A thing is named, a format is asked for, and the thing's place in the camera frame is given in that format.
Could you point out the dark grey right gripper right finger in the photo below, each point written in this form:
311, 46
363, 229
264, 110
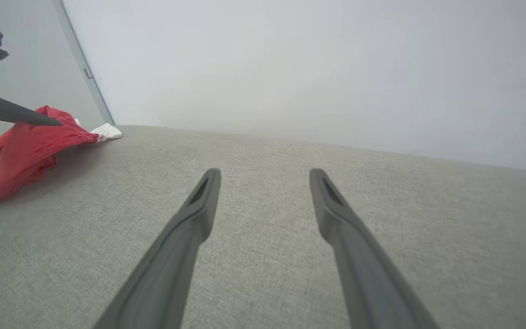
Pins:
368, 278

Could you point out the grey metal wall trim strip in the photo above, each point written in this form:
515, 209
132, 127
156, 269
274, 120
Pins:
81, 57

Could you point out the red basketball jersey number 23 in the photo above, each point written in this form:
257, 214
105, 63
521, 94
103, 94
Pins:
21, 151

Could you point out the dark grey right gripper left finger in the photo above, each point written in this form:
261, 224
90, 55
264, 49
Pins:
171, 269

